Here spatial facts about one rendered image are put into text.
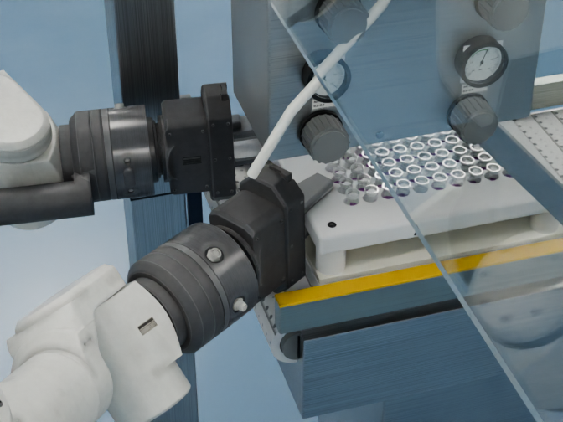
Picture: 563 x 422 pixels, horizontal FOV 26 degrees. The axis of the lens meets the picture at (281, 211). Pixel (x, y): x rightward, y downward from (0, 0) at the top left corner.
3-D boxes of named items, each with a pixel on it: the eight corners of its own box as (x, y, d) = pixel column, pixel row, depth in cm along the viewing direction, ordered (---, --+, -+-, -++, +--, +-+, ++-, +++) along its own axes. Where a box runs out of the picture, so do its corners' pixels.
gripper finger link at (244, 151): (291, 134, 121) (229, 141, 120) (296, 152, 118) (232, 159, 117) (291, 147, 122) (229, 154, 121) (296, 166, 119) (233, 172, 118)
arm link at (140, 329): (183, 232, 97) (74, 306, 90) (255, 345, 98) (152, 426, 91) (121, 264, 106) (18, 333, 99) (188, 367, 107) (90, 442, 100)
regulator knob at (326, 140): (307, 170, 89) (308, 118, 87) (297, 151, 91) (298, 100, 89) (351, 162, 90) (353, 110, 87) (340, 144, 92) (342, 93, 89)
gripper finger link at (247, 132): (296, 135, 117) (231, 141, 116) (290, 116, 119) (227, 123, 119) (295, 120, 116) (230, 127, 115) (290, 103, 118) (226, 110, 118)
